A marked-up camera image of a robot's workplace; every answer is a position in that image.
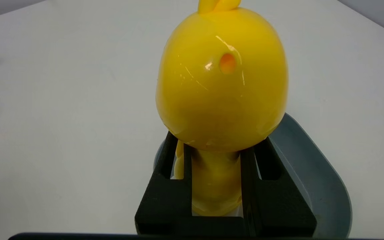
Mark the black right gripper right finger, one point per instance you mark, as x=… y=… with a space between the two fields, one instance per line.
x=275 y=203

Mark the grey square dish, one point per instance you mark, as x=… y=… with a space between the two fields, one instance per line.
x=318 y=183

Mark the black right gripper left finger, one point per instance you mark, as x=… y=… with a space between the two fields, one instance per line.
x=165 y=200

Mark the yellow duck scooter toy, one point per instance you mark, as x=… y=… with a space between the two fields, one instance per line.
x=222 y=86

